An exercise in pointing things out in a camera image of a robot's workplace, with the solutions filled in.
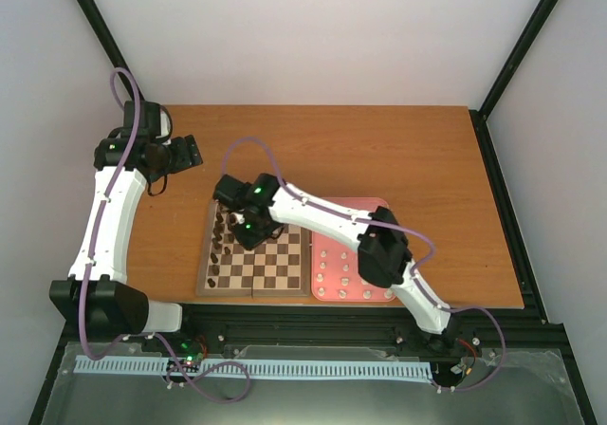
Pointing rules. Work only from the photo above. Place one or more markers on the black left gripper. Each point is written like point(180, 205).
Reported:
point(186, 160)

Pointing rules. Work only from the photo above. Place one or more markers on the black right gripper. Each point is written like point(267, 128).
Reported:
point(251, 243)

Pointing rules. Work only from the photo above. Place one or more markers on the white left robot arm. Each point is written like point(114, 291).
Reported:
point(95, 297)

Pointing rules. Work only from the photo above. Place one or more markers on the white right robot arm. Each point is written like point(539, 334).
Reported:
point(381, 244)

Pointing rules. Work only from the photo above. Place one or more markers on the wooden chess board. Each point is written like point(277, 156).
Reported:
point(276, 268)

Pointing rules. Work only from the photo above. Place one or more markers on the pink plastic tray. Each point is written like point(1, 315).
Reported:
point(333, 273)

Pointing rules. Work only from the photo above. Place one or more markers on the light blue cable duct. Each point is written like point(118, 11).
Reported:
point(410, 371)

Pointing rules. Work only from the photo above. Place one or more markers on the black aluminium frame rail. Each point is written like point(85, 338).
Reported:
point(523, 372)

